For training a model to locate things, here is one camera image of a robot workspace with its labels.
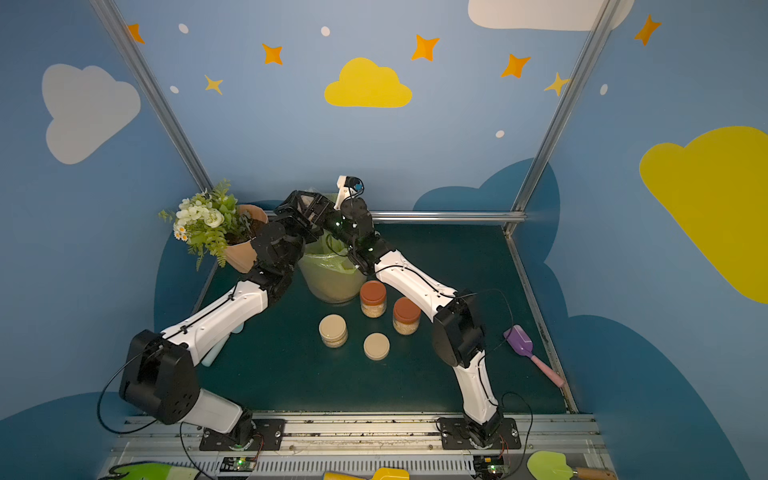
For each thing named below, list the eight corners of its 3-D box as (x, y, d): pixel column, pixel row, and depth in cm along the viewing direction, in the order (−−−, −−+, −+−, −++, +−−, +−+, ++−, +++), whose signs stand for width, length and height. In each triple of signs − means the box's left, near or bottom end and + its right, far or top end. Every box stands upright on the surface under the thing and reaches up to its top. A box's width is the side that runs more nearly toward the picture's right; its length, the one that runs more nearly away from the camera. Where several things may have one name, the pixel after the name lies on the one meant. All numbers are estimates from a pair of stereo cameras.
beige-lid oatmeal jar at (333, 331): (320, 348, 89) (317, 340, 85) (324, 323, 95) (321, 314, 90) (346, 348, 89) (344, 340, 85) (348, 323, 95) (347, 314, 90)
